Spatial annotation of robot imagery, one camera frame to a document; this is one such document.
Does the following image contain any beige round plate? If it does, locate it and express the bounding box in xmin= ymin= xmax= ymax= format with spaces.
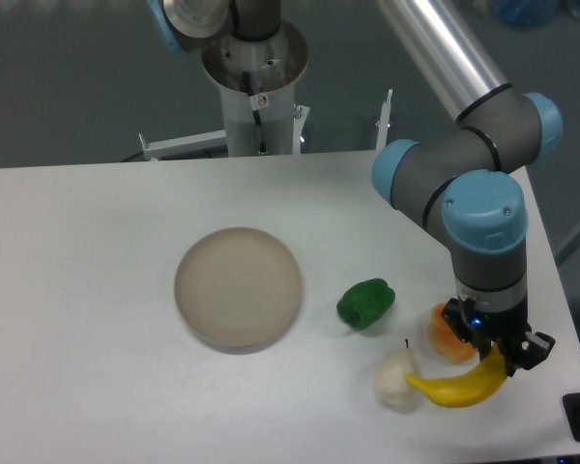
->
xmin=174 ymin=227 xmax=303 ymax=352

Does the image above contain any orange toy fruit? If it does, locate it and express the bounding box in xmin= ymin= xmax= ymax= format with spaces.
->
xmin=427 ymin=303 xmax=476 ymax=364

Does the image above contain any black cable on pedestal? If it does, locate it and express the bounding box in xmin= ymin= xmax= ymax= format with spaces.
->
xmin=242 ymin=71 xmax=271 ymax=157

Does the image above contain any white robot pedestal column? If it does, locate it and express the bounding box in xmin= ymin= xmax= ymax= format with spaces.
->
xmin=202 ymin=20 xmax=308 ymax=158

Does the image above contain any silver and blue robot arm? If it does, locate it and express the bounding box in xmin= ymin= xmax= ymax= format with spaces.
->
xmin=149 ymin=1 xmax=563 ymax=375

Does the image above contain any blue object in background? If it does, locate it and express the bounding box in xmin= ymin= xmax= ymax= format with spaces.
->
xmin=489 ymin=0 xmax=561 ymax=29

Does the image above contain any yellow toy banana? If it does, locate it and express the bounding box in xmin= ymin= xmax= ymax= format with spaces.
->
xmin=405 ymin=345 xmax=508 ymax=408

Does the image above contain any green toy bell pepper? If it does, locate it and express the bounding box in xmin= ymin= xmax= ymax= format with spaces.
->
xmin=336 ymin=278 xmax=396 ymax=331

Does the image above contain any white mounting bracket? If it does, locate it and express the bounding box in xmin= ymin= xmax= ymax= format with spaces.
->
xmin=375 ymin=88 xmax=393 ymax=151
xmin=138 ymin=130 xmax=227 ymax=160

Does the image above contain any white left mounting bracket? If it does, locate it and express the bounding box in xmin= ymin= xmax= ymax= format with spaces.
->
xmin=138 ymin=130 xmax=227 ymax=160

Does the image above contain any white toy pear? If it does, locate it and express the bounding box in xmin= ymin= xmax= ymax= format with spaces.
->
xmin=373 ymin=340 xmax=420 ymax=414

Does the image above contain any white right mounting bracket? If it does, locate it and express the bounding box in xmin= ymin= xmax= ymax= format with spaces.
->
xmin=375 ymin=88 xmax=393 ymax=151

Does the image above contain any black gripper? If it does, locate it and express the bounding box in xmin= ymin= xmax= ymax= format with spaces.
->
xmin=443 ymin=297 xmax=556 ymax=377

